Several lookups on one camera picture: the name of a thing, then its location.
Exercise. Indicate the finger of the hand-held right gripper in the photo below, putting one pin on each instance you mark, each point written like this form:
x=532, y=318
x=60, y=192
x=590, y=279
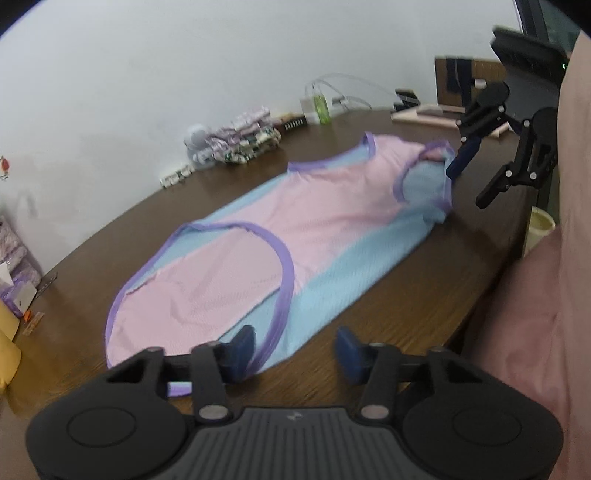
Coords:
x=535, y=157
x=461, y=159

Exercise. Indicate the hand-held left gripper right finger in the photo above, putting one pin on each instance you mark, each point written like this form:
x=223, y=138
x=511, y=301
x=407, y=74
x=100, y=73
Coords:
x=348, y=353

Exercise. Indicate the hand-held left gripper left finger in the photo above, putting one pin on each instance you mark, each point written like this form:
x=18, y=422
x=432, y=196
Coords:
x=242, y=350

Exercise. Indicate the pink and blue sleeveless top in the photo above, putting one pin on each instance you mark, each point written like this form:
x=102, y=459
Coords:
x=323, y=207

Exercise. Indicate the person's right forearm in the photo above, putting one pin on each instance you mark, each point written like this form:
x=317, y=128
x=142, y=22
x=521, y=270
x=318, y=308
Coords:
x=577, y=138

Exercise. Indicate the brown board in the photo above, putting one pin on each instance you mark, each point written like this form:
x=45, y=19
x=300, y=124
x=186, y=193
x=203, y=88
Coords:
x=485, y=71

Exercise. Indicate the pink board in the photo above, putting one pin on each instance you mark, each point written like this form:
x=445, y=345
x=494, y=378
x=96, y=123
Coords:
x=434, y=117

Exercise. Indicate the cream cup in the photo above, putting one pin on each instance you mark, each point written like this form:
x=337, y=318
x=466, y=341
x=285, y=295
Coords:
x=539, y=230

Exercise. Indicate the green spray bottle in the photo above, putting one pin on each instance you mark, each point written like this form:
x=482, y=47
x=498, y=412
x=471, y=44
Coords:
x=322, y=108

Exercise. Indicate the white charger block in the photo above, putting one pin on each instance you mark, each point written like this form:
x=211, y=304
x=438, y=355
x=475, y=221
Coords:
x=307, y=108

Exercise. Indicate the black box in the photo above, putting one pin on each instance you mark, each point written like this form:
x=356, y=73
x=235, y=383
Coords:
x=293, y=124

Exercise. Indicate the small white power strip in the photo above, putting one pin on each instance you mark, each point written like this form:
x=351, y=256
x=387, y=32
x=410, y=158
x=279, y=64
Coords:
x=175, y=177

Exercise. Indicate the cream floral folded garment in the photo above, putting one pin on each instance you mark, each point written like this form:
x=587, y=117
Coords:
x=251, y=147

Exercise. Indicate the dark card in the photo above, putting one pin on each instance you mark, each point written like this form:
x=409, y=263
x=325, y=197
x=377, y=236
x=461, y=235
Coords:
x=48, y=282

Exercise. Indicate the orange packet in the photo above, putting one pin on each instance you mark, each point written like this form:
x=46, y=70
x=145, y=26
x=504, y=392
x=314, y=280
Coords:
x=32, y=321

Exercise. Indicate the pink floral folded garment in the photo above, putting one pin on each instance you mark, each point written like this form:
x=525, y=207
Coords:
x=247, y=122

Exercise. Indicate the purple tissue box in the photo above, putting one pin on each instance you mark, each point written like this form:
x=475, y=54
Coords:
x=16, y=293

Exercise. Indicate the dark window frame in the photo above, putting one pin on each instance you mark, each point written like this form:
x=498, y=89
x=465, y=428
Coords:
x=554, y=21

